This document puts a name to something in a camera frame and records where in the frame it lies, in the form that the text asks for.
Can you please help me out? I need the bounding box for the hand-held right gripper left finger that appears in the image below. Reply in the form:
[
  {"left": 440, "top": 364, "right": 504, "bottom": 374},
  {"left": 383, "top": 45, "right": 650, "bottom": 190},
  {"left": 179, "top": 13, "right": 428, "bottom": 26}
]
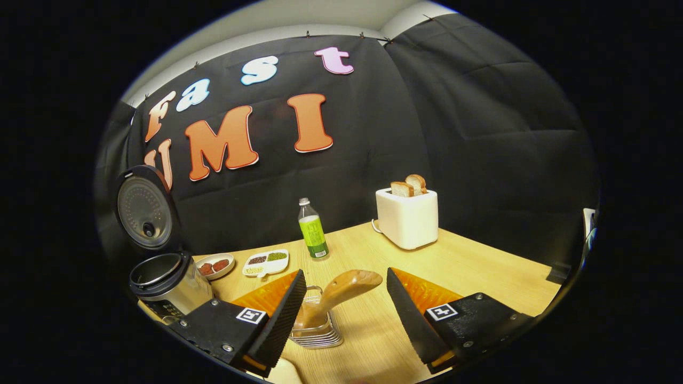
[{"left": 170, "top": 269, "right": 308, "bottom": 378}]

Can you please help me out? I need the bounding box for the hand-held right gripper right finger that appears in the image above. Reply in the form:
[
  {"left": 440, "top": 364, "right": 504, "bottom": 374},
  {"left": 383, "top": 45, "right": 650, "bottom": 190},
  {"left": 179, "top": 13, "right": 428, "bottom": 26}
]
[{"left": 386, "top": 267, "right": 534, "bottom": 375}]

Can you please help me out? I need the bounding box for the wooden spoon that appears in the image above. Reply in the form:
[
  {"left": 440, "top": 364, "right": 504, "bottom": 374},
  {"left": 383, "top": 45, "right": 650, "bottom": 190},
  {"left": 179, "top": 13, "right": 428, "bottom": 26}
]
[{"left": 295, "top": 269, "right": 383, "bottom": 330}]

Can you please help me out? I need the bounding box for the dark grey rice cooker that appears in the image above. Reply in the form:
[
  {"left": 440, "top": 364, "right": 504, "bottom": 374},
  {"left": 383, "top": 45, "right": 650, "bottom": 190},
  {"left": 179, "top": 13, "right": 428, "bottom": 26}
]
[{"left": 112, "top": 164, "right": 215, "bottom": 326}]

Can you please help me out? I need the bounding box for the white divided dish of grains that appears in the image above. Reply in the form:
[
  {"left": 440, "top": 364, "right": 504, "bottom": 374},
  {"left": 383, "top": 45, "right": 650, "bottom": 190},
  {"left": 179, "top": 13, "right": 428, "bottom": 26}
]
[{"left": 242, "top": 249, "right": 290, "bottom": 279}]

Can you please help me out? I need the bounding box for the round white bowl of beans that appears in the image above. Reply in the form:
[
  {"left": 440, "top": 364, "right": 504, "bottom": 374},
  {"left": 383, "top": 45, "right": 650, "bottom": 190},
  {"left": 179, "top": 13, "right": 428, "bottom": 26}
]
[{"left": 195, "top": 253, "right": 235, "bottom": 281}]

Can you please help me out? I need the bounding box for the green drink bottle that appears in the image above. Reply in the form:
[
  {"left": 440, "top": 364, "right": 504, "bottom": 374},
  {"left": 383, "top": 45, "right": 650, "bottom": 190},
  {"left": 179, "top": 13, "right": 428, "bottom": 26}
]
[{"left": 297, "top": 197, "right": 330, "bottom": 260}]

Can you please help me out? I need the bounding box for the white toaster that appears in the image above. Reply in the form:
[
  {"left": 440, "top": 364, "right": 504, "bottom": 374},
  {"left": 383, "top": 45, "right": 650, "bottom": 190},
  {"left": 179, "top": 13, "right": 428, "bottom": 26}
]
[{"left": 375, "top": 187, "right": 439, "bottom": 251}]

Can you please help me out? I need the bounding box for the small black object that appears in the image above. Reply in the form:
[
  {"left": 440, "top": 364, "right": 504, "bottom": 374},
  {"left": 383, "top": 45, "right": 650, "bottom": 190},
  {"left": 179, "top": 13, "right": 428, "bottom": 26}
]
[{"left": 546, "top": 262, "right": 571, "bottom": 285}]

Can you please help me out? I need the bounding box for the black backdrop cloth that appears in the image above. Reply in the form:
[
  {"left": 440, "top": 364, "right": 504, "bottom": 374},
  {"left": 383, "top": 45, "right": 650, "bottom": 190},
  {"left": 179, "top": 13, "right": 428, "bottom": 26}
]
[{"left": 95, "top": 13, "right": 599, "bottom": 278}]

